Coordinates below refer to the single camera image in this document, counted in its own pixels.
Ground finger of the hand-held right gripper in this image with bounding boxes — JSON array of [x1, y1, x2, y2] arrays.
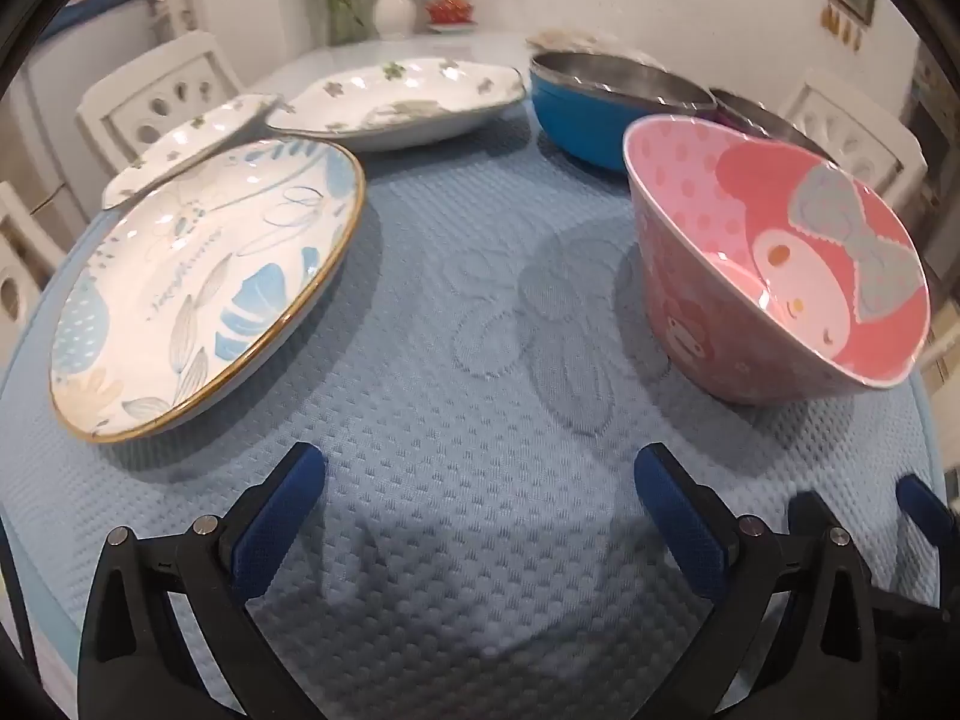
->
[[786, 493, 852, 535], [895, 474, 957, 550]]

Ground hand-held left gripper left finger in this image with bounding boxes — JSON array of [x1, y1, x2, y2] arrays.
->
[[79, 441, 331, 720]]

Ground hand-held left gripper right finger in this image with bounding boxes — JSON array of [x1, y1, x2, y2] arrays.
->
[[634, 441, 875, 720]]

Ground blue leaf gold-rimmed plate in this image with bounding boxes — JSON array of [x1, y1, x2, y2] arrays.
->
[[49, 136, 367, 443]]

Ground pink cartoon bowl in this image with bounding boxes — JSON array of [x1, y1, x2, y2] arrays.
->
[[622, 114, 932, 407]]

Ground small green floral plate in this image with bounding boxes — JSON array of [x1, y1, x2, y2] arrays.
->
[[100, 92, 282, 212]]

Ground magenta steel bowl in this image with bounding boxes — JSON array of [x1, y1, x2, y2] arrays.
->
[[709, 86, 841, 162]]

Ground blue steel bowl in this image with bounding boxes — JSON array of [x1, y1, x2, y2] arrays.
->
[[529, 49, 717, 170]]

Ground large green floral plate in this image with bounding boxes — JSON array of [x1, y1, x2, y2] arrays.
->
[[264, 58, 526, 152]]

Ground light blue table mat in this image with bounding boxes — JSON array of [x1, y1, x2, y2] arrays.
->
[[0, 116, 942, 720]]

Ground white carved dining chair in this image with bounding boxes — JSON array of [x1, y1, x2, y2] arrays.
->
[[77, 30, 245, 166], [776, 67, 927, 200], [0, 180, 68, 335]]

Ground hanging orange ornaments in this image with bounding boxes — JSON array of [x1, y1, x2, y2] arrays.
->
[[820, 4, 863, 53]]

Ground clear snack packet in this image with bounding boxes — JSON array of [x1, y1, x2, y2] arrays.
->
[[525, 26, 668, 72]]

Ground white ceramic vase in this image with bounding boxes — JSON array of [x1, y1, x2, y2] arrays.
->
[[373, 0, 419, 40]]

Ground red lidded pot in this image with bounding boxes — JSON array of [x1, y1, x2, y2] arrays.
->
[[426, 0, 477, 32]]

